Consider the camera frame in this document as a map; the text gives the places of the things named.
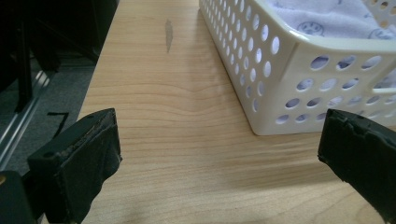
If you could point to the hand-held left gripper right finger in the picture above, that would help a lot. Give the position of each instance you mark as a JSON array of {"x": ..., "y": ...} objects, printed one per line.
[{"x": 361, "y": 152}]

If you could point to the silver metal rail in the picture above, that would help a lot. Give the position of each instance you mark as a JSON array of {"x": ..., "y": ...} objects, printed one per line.
[{"x": 21, "y": 115}]

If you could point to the white perforated plastic basket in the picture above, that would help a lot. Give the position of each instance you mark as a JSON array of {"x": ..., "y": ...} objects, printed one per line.
[{"x": 280, "y": 74}]

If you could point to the black metal stand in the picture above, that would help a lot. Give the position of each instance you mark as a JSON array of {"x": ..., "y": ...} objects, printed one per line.
[{"x": 25, "y": 62}]

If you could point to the light blue printed cloth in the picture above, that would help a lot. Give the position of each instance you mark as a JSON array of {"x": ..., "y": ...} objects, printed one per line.
[{"x": 323, "y": 18}]

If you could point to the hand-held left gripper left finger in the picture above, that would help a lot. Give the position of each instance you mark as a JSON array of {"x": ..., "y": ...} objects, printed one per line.
[{"x": 84, "y": 161}]

